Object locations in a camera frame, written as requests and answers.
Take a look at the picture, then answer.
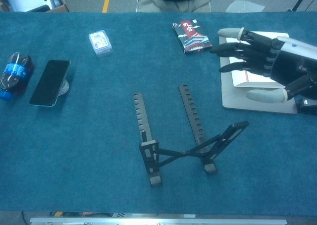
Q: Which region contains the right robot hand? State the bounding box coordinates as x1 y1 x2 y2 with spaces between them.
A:
209 27 317 104

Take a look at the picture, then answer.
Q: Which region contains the black folding laptop stand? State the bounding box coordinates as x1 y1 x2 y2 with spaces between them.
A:
132 84 250 188

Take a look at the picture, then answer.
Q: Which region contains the black power adapter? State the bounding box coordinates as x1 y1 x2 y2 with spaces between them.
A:
296 98 317 116

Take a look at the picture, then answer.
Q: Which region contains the translucent plastic sheet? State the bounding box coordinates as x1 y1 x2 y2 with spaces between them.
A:
225 0 265 13

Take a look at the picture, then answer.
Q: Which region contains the black red playing card box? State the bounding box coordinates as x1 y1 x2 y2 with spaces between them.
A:
172 19 213 55

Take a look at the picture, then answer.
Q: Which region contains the seated person in beige trousers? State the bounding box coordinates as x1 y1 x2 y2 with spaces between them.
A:
136 0 213 13

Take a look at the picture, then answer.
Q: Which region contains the clear plastic card case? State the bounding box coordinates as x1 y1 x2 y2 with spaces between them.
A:
88 29 113 57

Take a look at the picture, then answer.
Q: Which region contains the round white phone holder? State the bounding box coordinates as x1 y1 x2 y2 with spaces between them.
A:
59 71 73 97

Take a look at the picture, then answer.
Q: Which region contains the teal felt table cloth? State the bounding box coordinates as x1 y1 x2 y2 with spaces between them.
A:
0 11 317 217

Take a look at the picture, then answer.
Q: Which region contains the black smartphone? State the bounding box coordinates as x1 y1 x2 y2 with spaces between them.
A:
29 59 71 108

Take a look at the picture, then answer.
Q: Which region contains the cola bottle with blue label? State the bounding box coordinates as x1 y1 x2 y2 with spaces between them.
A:
0 51 35 102

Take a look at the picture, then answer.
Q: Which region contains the white USB cable box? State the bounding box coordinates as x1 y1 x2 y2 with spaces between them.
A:
225 31 290 89

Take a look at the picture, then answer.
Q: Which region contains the aluminium profile rail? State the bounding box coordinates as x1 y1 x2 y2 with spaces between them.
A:
29 217 288 225

